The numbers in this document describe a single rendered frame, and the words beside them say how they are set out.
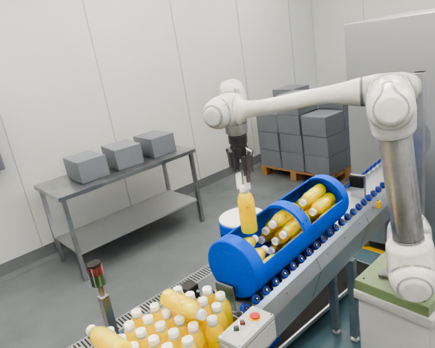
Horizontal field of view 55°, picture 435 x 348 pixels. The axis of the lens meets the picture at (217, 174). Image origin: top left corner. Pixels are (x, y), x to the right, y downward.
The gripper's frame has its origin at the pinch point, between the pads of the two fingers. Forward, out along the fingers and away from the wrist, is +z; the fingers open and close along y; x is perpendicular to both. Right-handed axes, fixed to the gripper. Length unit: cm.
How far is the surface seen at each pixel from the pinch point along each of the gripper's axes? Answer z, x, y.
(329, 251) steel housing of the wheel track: 60, -58, -3
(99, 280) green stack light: 31, 53, 38
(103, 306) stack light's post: 44, 54, 39
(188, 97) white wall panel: 12, -251, 322
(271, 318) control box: 40, 23, -28
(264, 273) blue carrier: 40.3, 1.4, -7.1
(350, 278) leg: 98, -92, 4
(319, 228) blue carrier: 40, -46, -5
